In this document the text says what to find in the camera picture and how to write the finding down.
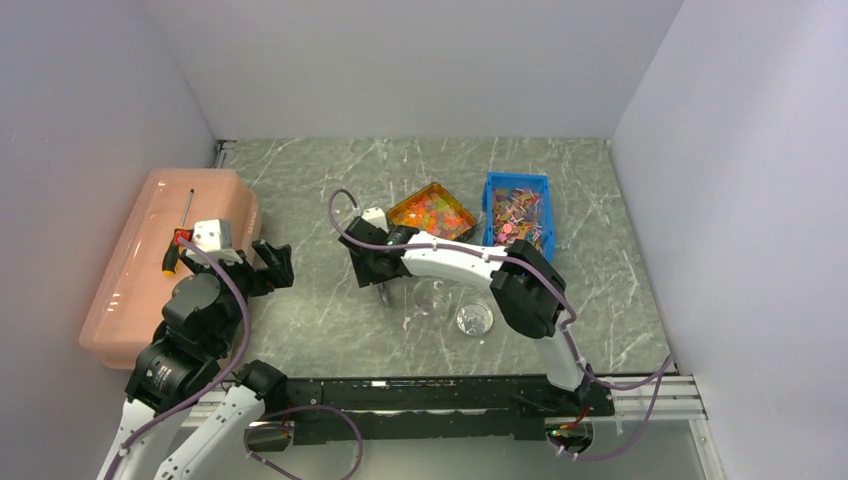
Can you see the clear plastic cup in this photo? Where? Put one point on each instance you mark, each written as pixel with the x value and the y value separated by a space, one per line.
pixel 432 297

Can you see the pink plastic storage box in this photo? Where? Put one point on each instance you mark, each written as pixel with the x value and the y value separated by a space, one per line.
pixel 127 307

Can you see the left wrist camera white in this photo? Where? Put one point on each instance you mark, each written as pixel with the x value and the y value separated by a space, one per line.
pixel 213 236

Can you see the candy tin with gummies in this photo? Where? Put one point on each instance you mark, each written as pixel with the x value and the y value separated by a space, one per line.
pixel 435 210

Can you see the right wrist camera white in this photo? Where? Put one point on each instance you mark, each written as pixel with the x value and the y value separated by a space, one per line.
pixel 376 217

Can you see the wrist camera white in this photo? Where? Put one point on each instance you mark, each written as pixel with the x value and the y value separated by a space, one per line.
pixel 376 217
pixel 213 236

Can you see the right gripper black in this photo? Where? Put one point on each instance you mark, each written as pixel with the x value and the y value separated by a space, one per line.
pixel 366 276

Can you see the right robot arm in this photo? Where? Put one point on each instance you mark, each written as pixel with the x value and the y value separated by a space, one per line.
pixel 526 288

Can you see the yellow black screwdriver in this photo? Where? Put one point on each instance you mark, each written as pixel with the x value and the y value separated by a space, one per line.
pixel 172 254

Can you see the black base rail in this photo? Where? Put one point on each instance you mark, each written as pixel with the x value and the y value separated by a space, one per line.
pixel 522 407

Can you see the blue bin of lollipops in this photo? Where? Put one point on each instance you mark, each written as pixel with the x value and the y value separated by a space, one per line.
pixel 518 206

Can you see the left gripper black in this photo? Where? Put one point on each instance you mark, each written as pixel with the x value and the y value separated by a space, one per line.
pixel 278 272

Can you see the clear round lid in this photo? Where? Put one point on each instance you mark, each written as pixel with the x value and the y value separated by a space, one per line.
pixel 474 318

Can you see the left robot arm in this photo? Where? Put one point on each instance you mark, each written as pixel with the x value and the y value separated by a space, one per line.
pixel 201 340

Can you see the metal scoop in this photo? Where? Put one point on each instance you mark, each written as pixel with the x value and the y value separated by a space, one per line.
pixel 383 294

